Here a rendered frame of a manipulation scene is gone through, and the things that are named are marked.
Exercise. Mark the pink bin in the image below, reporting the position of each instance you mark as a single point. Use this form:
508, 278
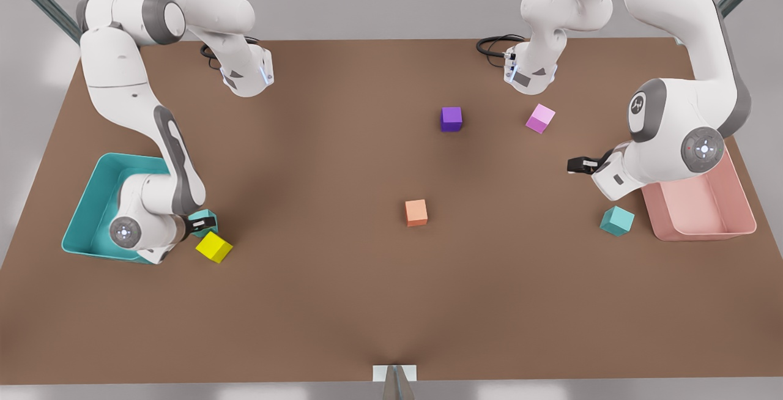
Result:
703, 204

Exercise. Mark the pink cube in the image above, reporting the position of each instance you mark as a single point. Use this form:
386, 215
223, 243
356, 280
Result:
540, 118

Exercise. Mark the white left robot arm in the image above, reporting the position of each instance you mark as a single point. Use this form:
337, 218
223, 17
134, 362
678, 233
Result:
679, 39

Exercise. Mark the purple cube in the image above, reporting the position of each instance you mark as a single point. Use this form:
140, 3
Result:
451, 118

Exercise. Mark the teal cube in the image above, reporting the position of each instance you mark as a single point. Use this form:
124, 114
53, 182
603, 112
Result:
206, 216
616, 221

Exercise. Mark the orange cube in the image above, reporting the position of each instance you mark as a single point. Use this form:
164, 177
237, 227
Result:
416, 212

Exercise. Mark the yellow cube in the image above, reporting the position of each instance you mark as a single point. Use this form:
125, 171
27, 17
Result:
213, 247

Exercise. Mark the teal bin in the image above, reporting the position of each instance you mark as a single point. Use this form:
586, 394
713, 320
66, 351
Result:
92, 216

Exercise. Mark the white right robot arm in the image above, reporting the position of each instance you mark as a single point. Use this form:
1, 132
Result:
122, 100

